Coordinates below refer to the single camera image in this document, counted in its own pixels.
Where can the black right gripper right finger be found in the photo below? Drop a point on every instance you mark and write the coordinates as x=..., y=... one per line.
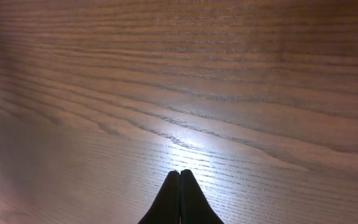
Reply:
x=194, y=207

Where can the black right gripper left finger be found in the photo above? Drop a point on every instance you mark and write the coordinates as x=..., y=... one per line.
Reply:
x=165, y=208

